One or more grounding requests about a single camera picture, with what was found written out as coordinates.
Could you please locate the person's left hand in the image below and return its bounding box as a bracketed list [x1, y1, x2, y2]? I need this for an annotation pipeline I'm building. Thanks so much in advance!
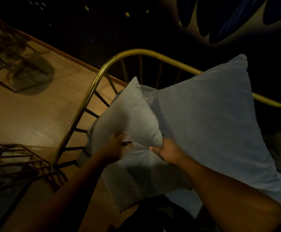
[103, 132, 133, 162]

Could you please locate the person's right hand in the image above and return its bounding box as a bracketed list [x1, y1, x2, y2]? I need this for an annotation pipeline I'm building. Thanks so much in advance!
[149, 137, 186, 166]

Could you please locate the small grey pillow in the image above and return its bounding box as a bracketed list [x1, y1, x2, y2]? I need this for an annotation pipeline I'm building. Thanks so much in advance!
[76, 77, 194, 213]

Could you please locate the person's right forearm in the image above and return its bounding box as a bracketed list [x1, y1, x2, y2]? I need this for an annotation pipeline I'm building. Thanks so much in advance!
[174, 155, 281, 232]

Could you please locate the person's left forearm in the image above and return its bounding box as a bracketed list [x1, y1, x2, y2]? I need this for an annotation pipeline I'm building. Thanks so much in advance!
[0, 150, 114, 232]

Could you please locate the large grey pillow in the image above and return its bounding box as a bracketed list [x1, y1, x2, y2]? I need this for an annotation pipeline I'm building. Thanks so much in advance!
[140, 54, 281, 192]

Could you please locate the gold metal sofa frame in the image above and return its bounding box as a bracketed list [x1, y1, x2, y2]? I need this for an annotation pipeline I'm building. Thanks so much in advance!
[52, 49, 281, 167]

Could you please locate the black wire side table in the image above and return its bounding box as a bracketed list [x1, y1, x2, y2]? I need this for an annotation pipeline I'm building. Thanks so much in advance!
[0, 143, 68, 193]

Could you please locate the black wire glass table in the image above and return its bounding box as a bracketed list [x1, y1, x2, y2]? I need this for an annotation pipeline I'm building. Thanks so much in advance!
[0, 26, 55, 93]

